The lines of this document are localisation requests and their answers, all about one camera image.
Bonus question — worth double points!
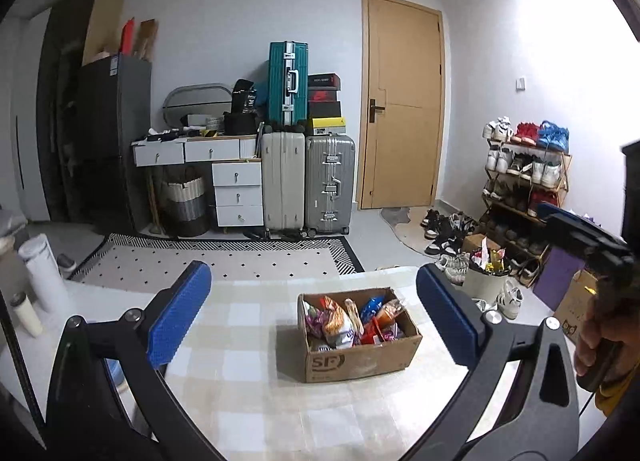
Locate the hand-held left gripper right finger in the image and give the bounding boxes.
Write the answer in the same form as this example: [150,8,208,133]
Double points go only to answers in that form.
[400,262,582,461]

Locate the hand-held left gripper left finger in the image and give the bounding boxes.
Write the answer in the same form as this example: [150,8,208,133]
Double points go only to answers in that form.
[45,260,227,461]

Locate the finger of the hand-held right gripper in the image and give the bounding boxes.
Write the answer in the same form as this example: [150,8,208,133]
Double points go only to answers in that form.
[539,204,609,250]

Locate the brown cardboard box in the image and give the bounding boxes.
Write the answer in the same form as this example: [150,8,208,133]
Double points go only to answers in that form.
[297,287,422,384]

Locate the heap of assorted snack packets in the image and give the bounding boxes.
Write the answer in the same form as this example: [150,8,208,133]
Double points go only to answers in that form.
[302,295,408,349]

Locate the person's right forearm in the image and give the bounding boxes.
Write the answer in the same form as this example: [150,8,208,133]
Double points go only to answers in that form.
[595,366,638,418]

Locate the person's right hand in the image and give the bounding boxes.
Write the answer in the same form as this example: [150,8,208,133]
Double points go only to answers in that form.
[574,291,633,385]

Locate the wooden shoe rack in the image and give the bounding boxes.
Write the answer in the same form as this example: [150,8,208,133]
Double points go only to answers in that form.
[481,116,574,288]

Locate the white bin with wrappers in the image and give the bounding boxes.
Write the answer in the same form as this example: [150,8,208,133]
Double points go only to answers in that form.
[462,247,514,308]

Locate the purple bag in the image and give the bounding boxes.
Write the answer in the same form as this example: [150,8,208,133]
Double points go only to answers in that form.
[532,241,587,313]

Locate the cardboard box with cat print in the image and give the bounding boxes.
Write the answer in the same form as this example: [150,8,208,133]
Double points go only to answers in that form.
[554,268,601,343]

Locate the rows of assorted shoes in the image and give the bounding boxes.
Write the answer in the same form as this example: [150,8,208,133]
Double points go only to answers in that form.
[482,116,571,282]

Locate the white sneakers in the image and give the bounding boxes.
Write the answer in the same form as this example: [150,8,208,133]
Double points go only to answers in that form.
[472,281,525,321]

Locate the black and white patterned rug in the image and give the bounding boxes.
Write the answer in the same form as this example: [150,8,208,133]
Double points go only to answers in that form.
[75,233,367,288]

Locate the pile of dark shoes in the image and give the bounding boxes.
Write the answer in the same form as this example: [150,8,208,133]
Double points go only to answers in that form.
[420,208,483,287]

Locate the plaid tablecloth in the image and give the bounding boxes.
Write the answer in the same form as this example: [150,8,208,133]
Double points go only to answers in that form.
[65,266,501,461]

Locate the small oval grey rug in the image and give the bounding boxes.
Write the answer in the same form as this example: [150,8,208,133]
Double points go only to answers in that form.
[380,206,437,258]

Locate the woven laundry basket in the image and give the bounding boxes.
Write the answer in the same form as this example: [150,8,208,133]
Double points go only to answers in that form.
[160,176,209,238]

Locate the tall white thermos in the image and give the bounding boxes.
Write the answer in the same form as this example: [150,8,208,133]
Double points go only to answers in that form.
[19,233,71,314]

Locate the white desk with drawers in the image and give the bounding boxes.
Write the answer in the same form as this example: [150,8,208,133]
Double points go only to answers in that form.
[131,134,265,230]

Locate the small white bottle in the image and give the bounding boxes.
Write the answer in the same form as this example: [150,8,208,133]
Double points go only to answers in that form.
[10,292,43,338]

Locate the white suitcase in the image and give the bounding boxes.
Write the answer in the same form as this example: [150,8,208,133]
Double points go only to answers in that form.
[261,131,307,235]

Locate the silver suitcase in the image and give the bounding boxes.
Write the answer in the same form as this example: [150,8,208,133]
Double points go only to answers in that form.
[304,134,357,237]

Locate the grey refrigerator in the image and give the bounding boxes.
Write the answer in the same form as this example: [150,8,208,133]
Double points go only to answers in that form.
[77,54,153,235]

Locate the wide black bag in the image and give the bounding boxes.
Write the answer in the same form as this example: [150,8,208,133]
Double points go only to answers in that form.
[222,111,259,136]

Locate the oval grey mirror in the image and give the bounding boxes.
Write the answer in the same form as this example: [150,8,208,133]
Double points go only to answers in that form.
[164,84,236,130]

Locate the wooden door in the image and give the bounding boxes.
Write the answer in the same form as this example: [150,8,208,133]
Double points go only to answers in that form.
[361,0,446,211]

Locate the tall black bag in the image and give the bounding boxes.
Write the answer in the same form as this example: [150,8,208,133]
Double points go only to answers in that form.
[232,78,259,115]

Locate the dark wardrobe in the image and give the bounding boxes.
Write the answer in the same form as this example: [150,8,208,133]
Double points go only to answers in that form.
[36,0,101,223]

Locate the teal suitcase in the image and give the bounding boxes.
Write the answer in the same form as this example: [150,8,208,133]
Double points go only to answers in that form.
[267,41,310,128]

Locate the flat cardboard sheet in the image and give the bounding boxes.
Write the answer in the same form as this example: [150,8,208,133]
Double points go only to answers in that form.
[82,0,126,65]

